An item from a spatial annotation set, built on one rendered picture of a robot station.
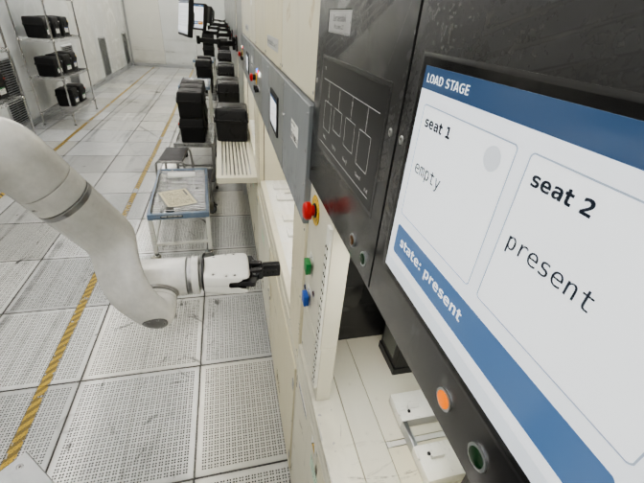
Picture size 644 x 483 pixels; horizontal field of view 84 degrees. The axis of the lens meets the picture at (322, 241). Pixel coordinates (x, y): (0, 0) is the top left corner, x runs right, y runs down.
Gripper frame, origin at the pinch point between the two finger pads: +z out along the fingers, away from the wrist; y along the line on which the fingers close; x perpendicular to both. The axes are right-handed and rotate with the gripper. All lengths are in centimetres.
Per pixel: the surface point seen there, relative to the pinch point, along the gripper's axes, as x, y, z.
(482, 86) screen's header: 48, 45, 9
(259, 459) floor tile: -120, -19, -3
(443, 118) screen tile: 45, 42, 9
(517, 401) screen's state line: 31, 58, 9
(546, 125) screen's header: 47, 52, 9
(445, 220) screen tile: 37, 46, 9
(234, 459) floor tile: -120, -21, -14
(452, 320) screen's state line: 30, 50, 9
